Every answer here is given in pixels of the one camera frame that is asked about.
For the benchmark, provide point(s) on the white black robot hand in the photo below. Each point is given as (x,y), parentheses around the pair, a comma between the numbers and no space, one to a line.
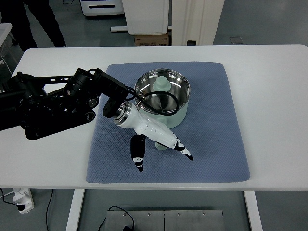
(128,116)

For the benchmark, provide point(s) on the green pot with handle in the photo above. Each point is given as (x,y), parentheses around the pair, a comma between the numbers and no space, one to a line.
(170,120)

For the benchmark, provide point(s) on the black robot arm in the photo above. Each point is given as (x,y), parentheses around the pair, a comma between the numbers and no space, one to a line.
(43,106)

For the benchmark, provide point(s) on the blue quilted mat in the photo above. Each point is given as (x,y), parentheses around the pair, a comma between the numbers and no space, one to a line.
(206,147)

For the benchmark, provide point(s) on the cardboard box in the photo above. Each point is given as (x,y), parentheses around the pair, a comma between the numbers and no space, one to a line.
(151,40)

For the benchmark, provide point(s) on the white table left leg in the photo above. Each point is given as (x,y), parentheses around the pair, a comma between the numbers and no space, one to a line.
(75,210)

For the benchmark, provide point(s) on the white table leg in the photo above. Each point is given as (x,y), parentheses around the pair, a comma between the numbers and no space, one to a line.
(75,210)
(252,211)

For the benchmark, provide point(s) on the white table right leg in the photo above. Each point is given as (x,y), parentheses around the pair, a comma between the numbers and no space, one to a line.
(252,211)

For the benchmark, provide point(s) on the white cabinet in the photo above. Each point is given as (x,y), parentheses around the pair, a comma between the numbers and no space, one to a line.
(146,17)

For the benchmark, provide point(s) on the white pillar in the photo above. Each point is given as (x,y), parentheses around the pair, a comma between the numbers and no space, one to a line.
(195,20)

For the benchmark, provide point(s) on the grey floor plate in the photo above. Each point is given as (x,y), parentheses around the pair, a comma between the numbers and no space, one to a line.
(236,40)

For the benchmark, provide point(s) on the white power strip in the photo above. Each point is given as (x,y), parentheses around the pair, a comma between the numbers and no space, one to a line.
(23,198)

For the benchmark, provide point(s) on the white machine with slot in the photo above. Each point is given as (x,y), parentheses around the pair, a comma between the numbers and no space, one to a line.
(101,7)

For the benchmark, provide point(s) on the white cart at left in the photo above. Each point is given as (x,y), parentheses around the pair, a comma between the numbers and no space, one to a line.
(5,32)

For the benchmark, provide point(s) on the metal base plate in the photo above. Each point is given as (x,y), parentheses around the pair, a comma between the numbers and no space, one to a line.
(165,220)

